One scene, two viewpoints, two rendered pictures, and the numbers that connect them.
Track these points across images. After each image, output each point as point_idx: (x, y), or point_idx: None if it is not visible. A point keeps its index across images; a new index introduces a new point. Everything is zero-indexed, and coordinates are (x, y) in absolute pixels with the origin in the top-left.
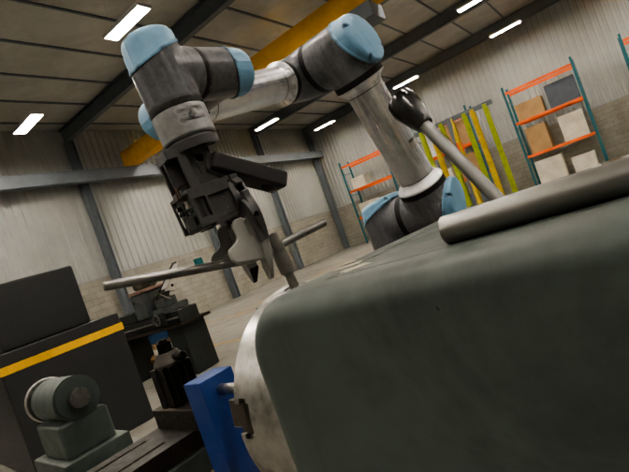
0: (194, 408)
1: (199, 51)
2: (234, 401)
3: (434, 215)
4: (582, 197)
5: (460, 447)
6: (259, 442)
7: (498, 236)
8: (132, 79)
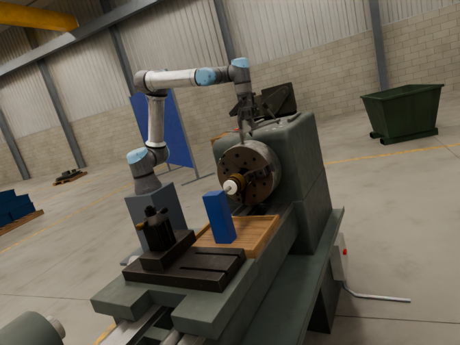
0: (222, 205)
1: None
2: (263, 168)
3: (165, 155)
4: (294, 118)
5: (302, 144)
6: (275, 171)
7: (296, 120)
8: (245, 68)
